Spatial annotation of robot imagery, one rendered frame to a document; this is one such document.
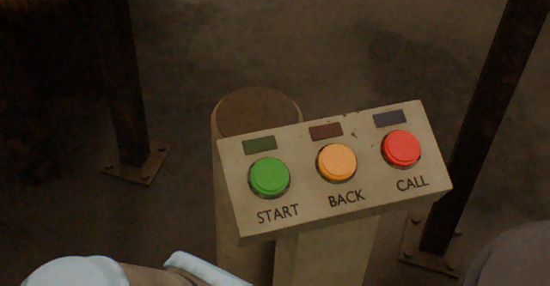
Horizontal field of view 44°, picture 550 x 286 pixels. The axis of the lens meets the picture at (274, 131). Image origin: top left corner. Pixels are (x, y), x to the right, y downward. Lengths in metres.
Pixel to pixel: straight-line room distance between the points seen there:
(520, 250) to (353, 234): 0.24
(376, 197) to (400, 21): 1.21
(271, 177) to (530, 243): 0.39
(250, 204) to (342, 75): 1.04
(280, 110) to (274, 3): 1.04
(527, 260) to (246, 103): 0.41
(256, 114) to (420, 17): 1.11
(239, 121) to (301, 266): 0.20
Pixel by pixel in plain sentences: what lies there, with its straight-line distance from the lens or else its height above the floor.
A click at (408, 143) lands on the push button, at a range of 0.74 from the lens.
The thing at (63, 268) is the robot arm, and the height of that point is 0.81.
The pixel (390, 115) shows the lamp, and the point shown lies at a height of 0.62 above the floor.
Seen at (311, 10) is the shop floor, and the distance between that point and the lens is 1.89.
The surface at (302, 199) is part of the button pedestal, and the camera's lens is 0.70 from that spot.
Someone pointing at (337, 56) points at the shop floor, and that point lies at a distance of 1.75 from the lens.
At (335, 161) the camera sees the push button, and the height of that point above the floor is 0.61.
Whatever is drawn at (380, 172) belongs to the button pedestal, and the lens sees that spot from 0.73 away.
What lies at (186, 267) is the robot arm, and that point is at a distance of 0.51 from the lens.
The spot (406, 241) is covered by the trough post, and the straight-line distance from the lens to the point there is 1.40.
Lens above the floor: 1.15
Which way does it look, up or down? 48 degrees down
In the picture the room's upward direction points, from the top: 3 degrees clockwise
